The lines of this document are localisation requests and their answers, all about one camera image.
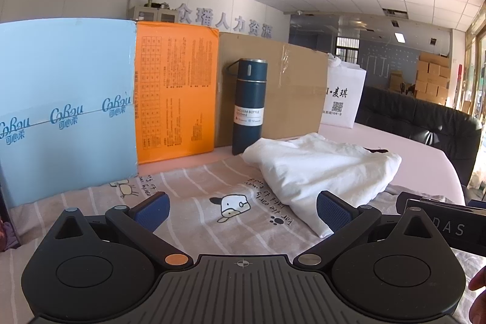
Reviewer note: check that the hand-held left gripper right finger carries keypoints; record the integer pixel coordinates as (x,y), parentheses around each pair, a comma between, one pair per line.
(334,212)

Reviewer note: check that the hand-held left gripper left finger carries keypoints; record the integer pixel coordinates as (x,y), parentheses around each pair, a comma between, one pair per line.
(152,212)

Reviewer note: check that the person's right hand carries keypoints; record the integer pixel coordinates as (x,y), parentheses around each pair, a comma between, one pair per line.
(479,280)

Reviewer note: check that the white folded garment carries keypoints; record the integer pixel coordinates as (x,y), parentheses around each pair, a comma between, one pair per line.
(319,168)

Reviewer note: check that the striped cartoon print bedsheet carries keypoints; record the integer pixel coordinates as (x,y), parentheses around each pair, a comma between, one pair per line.
(197,187)

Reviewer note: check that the pink table cloth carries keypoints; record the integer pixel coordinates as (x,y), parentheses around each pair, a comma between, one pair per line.
(421,164)

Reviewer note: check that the black leather sofa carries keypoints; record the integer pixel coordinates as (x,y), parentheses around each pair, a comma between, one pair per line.
(417,119)

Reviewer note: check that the white tote bag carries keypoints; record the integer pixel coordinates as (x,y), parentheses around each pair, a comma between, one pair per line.
(341,96)

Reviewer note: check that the orange carton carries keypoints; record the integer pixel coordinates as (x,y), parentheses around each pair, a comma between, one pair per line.
(174,92)

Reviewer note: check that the brown cardboard box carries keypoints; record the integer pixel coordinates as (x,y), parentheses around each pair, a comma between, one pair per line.
(296,88)

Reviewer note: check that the dark blue vacuum bottle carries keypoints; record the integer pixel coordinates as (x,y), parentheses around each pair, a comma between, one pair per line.
(248,96)

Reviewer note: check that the stack of cardboard boxes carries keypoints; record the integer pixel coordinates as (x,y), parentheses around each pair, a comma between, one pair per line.
(431,79)

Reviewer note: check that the large light blue carton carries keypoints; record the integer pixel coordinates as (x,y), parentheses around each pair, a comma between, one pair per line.
(64,81)

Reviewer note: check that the barred window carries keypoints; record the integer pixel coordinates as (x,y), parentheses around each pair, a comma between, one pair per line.
(347,49)

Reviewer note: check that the grey metal cabinet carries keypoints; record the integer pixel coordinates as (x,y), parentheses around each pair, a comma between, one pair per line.
(152,13)

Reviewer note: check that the grey wall lettering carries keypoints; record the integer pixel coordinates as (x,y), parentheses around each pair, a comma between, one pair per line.
(227,20)

